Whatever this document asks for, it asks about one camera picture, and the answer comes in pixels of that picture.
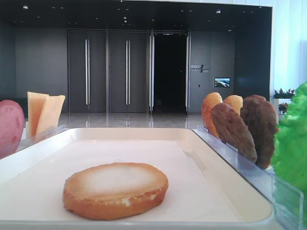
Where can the bun slice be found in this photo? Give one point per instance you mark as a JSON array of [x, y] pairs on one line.
[[209, 102], [235, 101]]

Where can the right long clear rail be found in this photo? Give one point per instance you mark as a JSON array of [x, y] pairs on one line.
[[288, 201]]

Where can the potted plants in planter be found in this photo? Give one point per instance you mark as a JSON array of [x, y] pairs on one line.
[[280, 98]]

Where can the brown meat patty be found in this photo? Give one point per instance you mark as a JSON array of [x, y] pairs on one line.
[[260, 117], [232, 129]]

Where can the left bun slice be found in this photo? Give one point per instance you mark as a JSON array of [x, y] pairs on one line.
[[209, 102]]

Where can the right bun slice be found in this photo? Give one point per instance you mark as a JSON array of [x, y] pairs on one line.
[[235, 101]]

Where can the right brown meat patty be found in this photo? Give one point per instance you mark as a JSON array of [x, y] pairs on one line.
[[260, 117]]

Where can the left orange cheese slice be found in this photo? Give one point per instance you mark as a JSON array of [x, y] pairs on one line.
[[35, 104]]

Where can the middle dark door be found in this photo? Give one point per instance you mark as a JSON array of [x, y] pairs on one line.
[[127, 72]]

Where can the white rectangular tray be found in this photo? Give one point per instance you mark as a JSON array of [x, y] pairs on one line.
[[205, 192]]

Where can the bread slice on tray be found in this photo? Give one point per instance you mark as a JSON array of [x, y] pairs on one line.
[[114, 191]]

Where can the long clear rail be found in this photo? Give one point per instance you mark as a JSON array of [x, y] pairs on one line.
[[288, 201], [27, 141]]

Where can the dark door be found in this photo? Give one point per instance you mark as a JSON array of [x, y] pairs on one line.
[[127, 72], [87, 71]]

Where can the left long clear rail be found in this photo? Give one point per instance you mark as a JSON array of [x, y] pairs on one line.
[[27, 141]]

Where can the left dark door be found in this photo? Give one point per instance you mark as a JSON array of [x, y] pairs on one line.
[[87, 71]]

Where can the green lettuce leaf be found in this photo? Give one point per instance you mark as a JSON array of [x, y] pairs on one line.
[[290, 156]]

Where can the wall display screen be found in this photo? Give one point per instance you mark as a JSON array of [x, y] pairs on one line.
[[222, 82]]

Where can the left brown meat patty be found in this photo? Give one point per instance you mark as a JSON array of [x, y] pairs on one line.
[[232, 129]]

